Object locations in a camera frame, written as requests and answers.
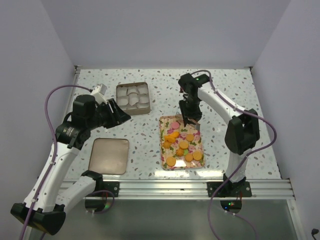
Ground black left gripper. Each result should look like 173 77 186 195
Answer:
86 98 131 130

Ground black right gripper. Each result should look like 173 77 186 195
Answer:
180 96 203 127

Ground metal serving tongs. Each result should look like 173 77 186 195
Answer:
179 106 202 131

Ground pink round cookie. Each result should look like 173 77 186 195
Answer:
170 121 180 130

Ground gold square cookie tin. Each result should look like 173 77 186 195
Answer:
116 82 151 116

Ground orange flower cookie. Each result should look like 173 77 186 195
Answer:
175 148 184 157
164 131 180 144

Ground floral rectangular tray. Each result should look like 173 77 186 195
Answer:
159 114 205 170

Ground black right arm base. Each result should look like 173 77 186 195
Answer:
206 181 253 198

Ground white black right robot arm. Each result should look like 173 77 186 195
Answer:
178 73 260 197

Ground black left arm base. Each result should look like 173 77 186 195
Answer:
80 181 120 198

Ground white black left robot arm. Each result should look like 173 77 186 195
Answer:
10 94 131 235

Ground round sandwich cookie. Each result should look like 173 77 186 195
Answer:
179 141 189 150
166 156 177 167
192 151 203 161
186 134 194 142

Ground round sandwich cookie middle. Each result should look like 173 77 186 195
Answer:
179 141 189 150

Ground green round cookie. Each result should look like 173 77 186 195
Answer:
183 149 189 156

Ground orange flower cookie front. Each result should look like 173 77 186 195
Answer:
175 148 184 157

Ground round sandwich cookie front right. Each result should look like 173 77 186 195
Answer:
192 151 203 161

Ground gold square tin lid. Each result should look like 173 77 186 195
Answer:
88 138 130 175

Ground round sandwich cookie front left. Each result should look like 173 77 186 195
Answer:
166 156 177 167

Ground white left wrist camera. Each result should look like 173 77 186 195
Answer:
90 83 107 104

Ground aluminium frame rail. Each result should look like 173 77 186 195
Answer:
24 65 301 240

